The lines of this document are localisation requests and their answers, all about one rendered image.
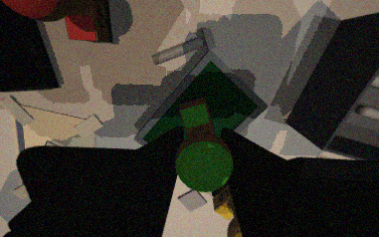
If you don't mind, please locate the black rectangular bar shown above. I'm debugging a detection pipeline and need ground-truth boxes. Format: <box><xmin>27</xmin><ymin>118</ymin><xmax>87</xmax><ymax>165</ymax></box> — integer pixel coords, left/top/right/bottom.
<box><xmin>0</xmin><ymin>0</ymin><xmax>59</xmax><ymax>92</ymax></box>

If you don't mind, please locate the yellow rubber stamp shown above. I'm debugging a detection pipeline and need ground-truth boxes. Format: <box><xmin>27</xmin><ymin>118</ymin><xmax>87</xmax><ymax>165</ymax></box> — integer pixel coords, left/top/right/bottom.
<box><xmin>212</xmin><ymin>181</ymin><xmax>243</xmax><ymax>237</ymax></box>

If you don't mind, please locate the dark grey open box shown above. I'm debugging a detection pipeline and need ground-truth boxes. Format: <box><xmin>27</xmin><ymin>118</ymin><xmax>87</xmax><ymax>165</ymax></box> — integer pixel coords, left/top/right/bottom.
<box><xmin>286</xmin><ymin>13</ymin><xmax>379</xmax><ymax>161</ymax></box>

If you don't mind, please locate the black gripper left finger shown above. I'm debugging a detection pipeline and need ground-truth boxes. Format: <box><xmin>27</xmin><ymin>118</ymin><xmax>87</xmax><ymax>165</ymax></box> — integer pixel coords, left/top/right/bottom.
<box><xmin>16</xmin><ymin>125</ymin><xmax>184</xmax><ymax>237</ymax></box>

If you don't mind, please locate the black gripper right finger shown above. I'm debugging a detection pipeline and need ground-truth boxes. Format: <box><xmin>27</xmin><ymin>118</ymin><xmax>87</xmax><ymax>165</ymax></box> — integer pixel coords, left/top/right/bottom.
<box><xmin>221</xmin><ymin>127</ymin><xmax>379</xmax><ymax>237</ymax></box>

